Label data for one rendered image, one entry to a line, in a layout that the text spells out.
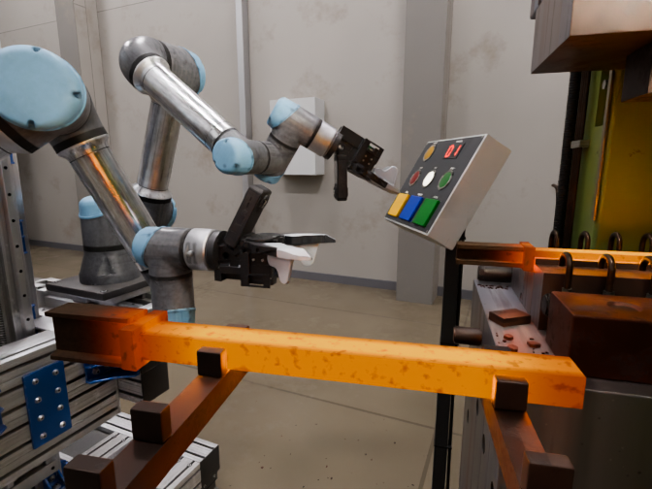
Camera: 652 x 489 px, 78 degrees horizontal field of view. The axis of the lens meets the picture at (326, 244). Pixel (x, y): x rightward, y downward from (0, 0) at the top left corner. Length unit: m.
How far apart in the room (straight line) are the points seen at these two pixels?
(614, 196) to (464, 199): 0.32
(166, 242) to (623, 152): 0.80
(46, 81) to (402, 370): 0.62
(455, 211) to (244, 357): 0.78
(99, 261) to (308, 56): 3.18
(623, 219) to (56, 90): 0.93
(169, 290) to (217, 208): 3.81
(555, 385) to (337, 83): 3.68
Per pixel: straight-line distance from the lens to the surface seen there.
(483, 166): 1.06
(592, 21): 0.60
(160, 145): 1.23
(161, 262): 0.76
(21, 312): 1.22
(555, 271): 0.60
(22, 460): 1.20
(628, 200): 0.88
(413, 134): 3.33
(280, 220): 4.13
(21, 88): 0.73
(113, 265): 1.21
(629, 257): 0.67
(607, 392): 0.49
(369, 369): 0.30
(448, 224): 1.03
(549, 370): 0.32
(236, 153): 0.85
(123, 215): 0.87
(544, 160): 3.54
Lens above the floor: 1.13
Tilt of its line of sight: 11 degrees down
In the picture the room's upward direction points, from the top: straight up
